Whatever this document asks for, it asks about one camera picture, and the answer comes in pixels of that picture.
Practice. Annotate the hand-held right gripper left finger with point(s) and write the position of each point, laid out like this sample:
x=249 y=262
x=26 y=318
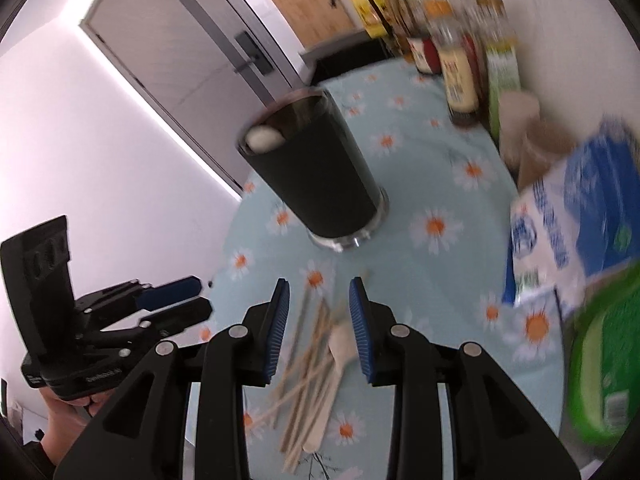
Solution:
x=277 y=330

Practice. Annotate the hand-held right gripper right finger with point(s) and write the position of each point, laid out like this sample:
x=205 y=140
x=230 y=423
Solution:
x=360 y=330

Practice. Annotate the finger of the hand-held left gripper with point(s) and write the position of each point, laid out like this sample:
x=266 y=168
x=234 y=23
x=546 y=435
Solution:
x=187 y=311
x=170 y=292

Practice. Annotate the light wooden spoon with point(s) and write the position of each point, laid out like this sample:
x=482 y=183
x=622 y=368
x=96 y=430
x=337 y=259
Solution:
x=341 y=345

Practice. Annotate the pile of wooden chopsticks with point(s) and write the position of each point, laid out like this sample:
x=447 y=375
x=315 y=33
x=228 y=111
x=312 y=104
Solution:
x=305 y=360

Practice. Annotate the black utensil holder cup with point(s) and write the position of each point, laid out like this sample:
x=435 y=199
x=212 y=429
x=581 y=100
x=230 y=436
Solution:
x=320 y=175

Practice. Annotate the person's left hand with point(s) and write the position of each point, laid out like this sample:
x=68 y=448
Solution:
x=62 y=425

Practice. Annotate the daisy print blue tablecloth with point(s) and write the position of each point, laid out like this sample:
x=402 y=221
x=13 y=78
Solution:
x=425 y=185

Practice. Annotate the grey door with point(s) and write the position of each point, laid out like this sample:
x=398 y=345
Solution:
x=175 y=60

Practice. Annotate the blue white carton box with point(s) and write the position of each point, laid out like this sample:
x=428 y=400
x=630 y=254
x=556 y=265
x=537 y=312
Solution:
x=575 y=220

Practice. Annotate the green package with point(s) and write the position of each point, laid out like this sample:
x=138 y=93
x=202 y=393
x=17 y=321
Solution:
x=610 y=360

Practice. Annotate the brown paper cup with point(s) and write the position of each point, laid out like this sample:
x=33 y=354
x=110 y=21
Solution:
x=542 y=150

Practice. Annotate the black kitchen sink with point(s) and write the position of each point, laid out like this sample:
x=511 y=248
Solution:
x=345 y=60

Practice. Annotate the row of condiment bottles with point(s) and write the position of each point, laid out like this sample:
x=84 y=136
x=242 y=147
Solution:
x=457 y=75

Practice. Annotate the green white carton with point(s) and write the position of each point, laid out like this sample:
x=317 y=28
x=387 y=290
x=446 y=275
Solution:
x=502 y=75

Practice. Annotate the yellow detergent bottle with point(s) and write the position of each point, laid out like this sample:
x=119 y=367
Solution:
x=367 y=16

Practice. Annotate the wooden cutting board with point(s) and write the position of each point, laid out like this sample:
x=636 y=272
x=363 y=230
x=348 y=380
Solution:
x=310 y=5

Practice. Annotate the black faucet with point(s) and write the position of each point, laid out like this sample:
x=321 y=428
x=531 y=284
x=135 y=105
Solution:
x=378 y=8

